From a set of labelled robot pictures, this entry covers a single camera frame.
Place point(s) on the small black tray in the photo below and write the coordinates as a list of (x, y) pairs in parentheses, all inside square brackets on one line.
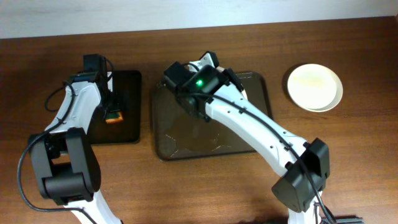
[(127, 131)]

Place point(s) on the green and orange sponge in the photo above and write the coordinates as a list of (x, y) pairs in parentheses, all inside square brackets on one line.
[(114, 117)]

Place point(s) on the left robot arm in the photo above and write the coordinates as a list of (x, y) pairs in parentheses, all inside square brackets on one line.
[(65, 166)]

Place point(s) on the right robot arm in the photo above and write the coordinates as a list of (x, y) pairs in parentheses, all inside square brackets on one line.
[(303, 167)]

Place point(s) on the white plate top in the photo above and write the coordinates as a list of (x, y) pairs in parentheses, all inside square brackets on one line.
[(314, 87)]

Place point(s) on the large brown tray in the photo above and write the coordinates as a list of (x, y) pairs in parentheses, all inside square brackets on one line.
[(179, 136)]

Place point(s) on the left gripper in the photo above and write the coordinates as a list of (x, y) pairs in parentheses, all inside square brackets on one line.
[(109, 106)]

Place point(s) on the white plate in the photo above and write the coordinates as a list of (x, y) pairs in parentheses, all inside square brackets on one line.
[(314, 87), (233, 78)]

